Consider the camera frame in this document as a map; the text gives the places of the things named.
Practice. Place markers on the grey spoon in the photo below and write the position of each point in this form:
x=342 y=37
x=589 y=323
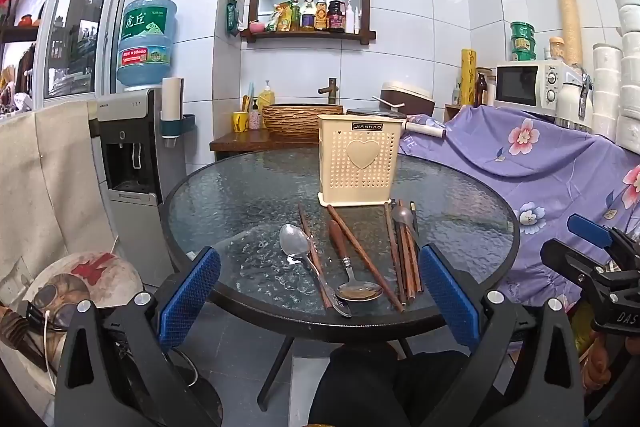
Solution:
x=402 y=217

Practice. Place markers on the stack of green noodle cups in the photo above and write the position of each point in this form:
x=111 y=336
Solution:
x=522 y=42

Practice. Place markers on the round glass table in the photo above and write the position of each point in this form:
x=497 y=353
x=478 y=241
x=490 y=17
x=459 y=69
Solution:
x=240 y=207

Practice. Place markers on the white rice paddle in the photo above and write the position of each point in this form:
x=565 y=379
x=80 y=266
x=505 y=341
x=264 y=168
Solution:
x=387 y=103

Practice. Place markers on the teal cup holder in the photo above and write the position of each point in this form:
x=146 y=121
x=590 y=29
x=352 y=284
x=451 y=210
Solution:
x=187 y=122

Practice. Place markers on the small clear bottle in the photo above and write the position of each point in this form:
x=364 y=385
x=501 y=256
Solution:
x=456 y=96

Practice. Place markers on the yellow soap pump bottle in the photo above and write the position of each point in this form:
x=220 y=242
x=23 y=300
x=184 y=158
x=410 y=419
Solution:
x=266 y=98

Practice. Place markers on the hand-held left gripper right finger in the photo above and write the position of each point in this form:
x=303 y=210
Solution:
x=450 y=297

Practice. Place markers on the brown glass bottle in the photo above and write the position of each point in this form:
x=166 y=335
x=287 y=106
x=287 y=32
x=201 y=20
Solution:
x=481 y=92

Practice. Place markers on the white kettle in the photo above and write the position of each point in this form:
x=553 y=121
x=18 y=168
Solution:
x=570 y=104

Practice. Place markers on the beige cloth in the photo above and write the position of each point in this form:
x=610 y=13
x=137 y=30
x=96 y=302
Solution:
x=55 y=187

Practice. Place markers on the green hanging packet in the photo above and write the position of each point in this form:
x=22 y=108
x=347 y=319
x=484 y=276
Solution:
x=231 y=17

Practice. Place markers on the small wooden box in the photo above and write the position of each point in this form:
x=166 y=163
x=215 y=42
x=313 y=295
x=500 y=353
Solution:
x=451 y=113

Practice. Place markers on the brown and white rice cooker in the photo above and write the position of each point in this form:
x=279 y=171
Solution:
x=407 y=104

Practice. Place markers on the yellow seasoning packets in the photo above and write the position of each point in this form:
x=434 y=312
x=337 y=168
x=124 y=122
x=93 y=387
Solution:
x=281 y=18

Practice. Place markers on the tall stack of paper cups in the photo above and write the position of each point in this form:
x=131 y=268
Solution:
x=570 y=22

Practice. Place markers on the person's leg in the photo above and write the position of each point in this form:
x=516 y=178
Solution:
x=380 y=392

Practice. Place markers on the pink bowl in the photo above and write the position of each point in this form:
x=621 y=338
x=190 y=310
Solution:
x=256 y=27

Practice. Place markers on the beige perforated utensil holder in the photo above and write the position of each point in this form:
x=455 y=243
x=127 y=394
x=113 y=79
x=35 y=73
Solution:
x=360 y=177

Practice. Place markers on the round chair base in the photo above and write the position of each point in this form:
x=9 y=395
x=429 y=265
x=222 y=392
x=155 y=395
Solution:
x=205 y=402

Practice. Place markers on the black chopstick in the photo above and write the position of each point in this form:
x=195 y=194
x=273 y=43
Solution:
x=413 y=214

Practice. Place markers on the round printed cushion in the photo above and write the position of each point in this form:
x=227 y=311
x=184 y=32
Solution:
x=100 y=277

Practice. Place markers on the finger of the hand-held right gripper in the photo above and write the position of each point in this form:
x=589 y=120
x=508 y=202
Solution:
x=575 y=259
x=590 y=229

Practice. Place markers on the blue water jug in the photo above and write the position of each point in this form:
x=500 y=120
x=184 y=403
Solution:
x=145 y=57

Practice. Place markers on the shiny metal spoon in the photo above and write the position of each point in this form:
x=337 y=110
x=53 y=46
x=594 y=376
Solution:
x=292 y=241

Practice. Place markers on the yellow cup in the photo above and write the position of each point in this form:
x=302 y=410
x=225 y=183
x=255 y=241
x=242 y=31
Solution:
x=240 y=122

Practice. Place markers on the short pack of paper cups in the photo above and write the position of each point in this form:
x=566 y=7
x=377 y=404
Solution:
x=556 y=49

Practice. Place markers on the person's right hand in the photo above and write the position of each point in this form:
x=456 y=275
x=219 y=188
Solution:
x=597 y=362

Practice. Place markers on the bronze faucet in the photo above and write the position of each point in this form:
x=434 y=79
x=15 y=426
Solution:
x=331 y=94

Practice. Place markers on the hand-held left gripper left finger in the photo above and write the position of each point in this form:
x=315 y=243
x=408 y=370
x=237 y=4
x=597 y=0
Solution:
x=190 y=297

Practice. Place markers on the white microwave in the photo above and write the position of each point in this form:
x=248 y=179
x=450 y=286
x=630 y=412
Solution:
x=520 y=87

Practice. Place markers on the woven pattern basin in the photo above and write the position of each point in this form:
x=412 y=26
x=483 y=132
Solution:
x=300 y=122

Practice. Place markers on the grey water dispenser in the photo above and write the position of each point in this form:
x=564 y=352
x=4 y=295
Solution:
x=130 y=122

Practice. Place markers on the sliding glass window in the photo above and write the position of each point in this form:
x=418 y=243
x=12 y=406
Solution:
x=75 y=22

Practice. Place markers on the yellow roll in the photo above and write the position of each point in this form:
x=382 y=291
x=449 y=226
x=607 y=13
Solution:
x=468 y=77

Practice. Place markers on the yellow bag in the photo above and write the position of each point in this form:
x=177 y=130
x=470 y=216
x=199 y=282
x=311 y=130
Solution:
x=580 y=332

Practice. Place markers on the purple floral cloth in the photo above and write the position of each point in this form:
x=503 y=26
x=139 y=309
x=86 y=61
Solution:
x=540 y=177

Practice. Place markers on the row of condiment bottles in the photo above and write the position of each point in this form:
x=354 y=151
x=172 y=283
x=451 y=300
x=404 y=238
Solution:
x=336 y=14

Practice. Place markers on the white paper cup tube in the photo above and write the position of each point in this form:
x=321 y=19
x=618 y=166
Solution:
x=171 y=102

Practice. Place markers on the dark wooden counter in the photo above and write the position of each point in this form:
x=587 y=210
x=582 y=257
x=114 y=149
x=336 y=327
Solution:
x=235 y=141

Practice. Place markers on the small patterned bottle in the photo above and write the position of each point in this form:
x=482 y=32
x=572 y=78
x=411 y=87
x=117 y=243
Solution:
x=255 y=119

